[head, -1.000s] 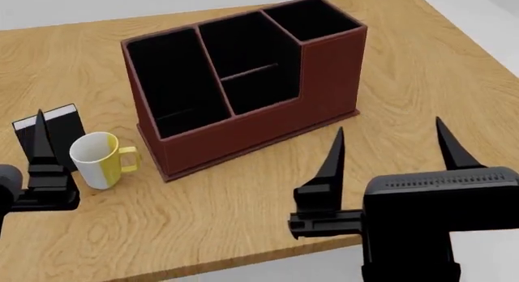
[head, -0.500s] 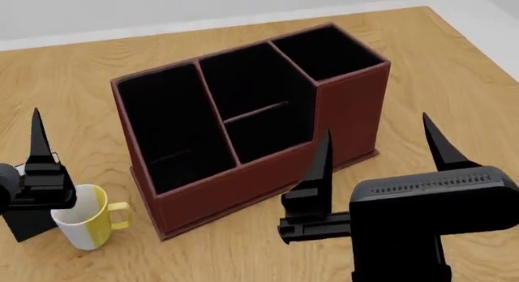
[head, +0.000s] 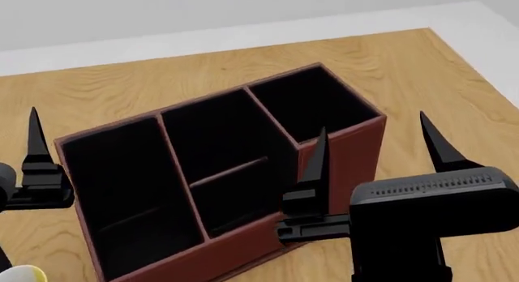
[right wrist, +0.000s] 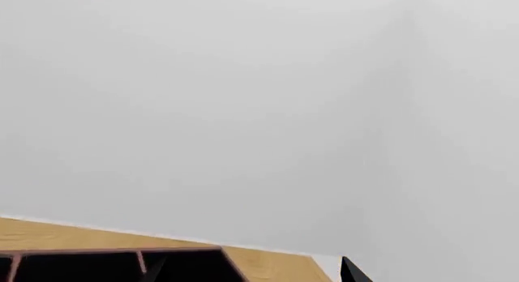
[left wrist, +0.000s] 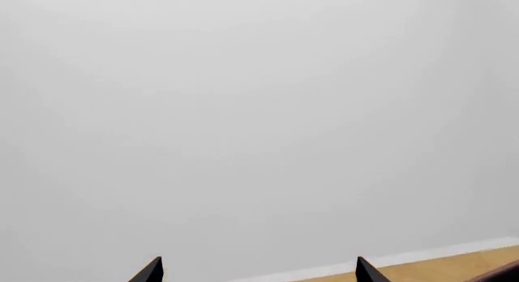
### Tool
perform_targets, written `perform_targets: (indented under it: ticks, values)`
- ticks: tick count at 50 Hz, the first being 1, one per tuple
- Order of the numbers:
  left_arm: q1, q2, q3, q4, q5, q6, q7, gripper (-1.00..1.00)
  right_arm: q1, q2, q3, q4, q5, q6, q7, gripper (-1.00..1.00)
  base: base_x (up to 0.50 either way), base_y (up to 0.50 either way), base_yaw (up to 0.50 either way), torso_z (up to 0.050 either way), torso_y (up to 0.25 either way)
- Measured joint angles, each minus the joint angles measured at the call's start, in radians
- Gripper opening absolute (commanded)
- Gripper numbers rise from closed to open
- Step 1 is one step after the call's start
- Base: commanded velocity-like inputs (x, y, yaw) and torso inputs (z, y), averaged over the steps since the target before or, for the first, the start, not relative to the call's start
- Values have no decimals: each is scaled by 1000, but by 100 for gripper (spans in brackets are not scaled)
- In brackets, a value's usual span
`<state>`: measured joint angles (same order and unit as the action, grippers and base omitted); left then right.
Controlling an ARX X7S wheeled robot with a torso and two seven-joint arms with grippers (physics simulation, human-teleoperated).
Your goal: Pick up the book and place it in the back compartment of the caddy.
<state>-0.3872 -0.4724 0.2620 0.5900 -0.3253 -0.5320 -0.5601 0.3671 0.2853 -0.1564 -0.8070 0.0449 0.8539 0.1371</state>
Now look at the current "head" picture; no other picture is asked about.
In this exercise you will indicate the dark red compartment caddy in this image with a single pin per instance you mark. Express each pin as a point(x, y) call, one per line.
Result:
point(348, 160)

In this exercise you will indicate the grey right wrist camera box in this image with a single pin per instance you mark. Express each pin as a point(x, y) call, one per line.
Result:
point(430, 203)

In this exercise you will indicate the white yellow rounded object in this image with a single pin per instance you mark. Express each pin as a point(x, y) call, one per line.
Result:
point(22, 274)

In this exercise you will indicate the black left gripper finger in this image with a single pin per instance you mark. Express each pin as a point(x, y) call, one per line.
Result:
point(37, 148)

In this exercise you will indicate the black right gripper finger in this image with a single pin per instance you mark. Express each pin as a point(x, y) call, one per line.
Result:
point(318, 178)
point(444, 154)

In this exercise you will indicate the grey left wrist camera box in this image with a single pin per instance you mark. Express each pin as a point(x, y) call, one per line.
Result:
point(6, 178)

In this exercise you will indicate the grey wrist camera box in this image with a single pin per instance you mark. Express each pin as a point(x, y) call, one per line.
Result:
point(6, 178)
point(430, 203)

